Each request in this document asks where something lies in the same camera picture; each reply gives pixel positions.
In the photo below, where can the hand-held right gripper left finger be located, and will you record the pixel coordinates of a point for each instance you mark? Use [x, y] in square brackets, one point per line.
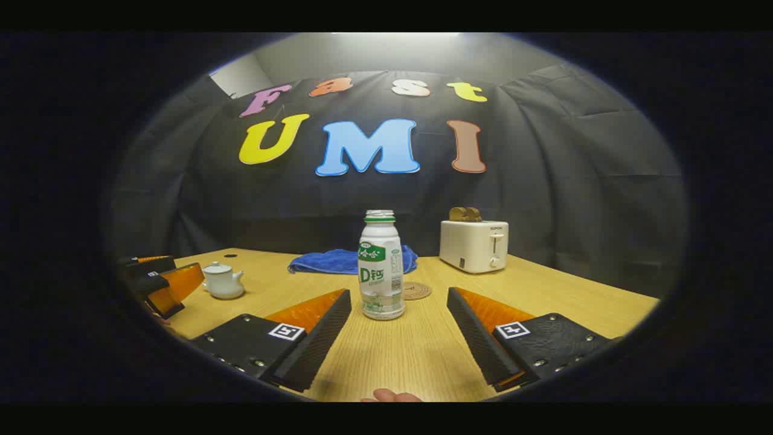
[314, 350]

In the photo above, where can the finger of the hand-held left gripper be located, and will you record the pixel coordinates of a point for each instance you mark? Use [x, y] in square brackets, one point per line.
[178, 284]
[148, 266]

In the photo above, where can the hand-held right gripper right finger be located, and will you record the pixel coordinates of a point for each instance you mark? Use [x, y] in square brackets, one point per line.
[477, 344]

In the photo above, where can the white ceramic teacup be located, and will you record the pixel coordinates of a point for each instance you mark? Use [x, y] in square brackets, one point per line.
[224, 287]

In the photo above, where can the round brown coaster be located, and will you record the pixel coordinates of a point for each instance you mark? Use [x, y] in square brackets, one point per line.
[418, 291]

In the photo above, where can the white green-label water bottle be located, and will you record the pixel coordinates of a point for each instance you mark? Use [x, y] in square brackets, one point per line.
[380, 284]

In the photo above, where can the blue cloth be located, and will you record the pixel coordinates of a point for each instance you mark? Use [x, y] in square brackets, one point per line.
[326, 261]

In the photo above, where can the white toaster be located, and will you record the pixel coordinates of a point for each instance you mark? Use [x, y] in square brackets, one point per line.
[471, 248]

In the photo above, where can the brown toast slice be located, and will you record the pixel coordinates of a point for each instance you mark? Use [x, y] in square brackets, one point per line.
[474, 214]
[458, 214]

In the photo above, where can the black backdrop cloth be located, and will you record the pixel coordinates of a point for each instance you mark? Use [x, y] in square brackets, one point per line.
[543, 181]

